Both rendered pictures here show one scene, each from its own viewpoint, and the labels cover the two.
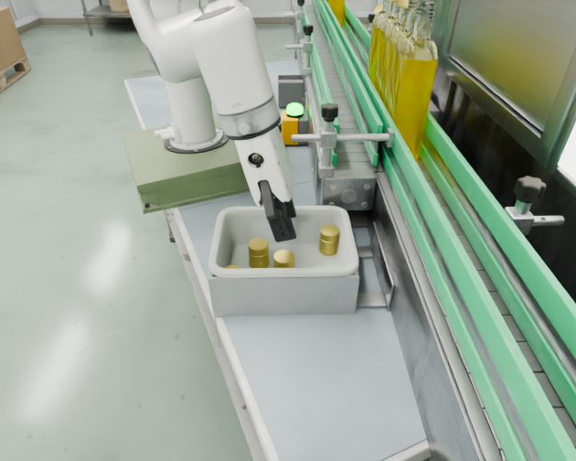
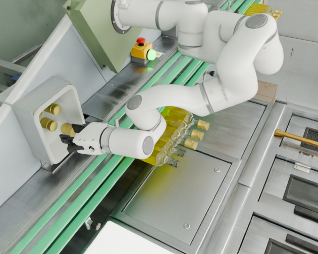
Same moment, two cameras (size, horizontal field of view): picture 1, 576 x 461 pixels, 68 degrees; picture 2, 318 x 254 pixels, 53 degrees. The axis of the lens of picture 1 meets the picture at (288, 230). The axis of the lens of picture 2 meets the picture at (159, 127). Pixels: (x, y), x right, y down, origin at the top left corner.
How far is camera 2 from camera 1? 0.71 m
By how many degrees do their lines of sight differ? 42
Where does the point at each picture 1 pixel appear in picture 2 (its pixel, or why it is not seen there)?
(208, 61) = (127, 146)
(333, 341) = (18, 160)
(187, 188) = (85, 31)
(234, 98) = (114, 149)
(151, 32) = (143, 113)
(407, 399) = (5, 198)
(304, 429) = not seen: outside the picture
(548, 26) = (160, 209)
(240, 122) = (105, 149)
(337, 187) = not seen: hidden behind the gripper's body
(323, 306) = (33, 148)
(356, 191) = not seen: hidden behind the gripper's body
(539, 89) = (139, 207)
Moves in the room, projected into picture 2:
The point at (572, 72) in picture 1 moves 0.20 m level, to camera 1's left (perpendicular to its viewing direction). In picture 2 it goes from (139, 225) to (134, 189)
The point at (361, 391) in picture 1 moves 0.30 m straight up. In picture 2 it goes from (1, 184) to (77, 226)
